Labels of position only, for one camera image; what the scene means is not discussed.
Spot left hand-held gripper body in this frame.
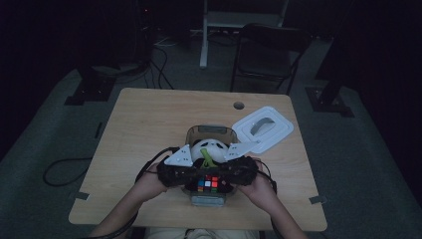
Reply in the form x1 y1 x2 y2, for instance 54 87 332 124
155 143 207 189

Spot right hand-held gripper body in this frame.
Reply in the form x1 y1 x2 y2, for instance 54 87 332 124
212 141 261 187

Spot colourful puzzle cube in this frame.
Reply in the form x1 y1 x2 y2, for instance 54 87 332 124
196 174 220 194

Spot panda plush toy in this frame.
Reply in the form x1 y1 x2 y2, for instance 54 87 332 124
190 138 231 169

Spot clear grey storage box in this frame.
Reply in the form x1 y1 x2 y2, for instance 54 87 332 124
183 123 241 208

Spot white box lid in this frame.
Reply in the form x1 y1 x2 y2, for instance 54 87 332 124
231 106 296 155

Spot person's right hand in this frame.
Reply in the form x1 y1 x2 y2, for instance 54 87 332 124
236 160 277 211

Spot person's left hand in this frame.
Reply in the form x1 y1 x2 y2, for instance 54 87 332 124
134 161 169 203

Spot black stand base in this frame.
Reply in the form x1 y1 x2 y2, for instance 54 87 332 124
64 66 117 107
305 86 355 119

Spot black folding chair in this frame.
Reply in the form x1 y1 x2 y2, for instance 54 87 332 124
230 22 314 97

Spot dark computer tower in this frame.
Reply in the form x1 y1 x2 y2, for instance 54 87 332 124
133 0 157 66

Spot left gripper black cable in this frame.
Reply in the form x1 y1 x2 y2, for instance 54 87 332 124
81 145 181 239

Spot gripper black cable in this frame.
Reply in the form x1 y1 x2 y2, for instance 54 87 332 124
254 158 279 239
81 145 181 239

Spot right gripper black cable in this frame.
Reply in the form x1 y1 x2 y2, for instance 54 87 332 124
254 158 279 239

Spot black cables on floor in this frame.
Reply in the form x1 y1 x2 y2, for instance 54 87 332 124
144 45 175 91

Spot black floor cable loop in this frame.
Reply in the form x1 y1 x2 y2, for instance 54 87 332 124
42 156 94 187

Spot white metal desk frame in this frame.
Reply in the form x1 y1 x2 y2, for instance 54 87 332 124
199 0 290 70

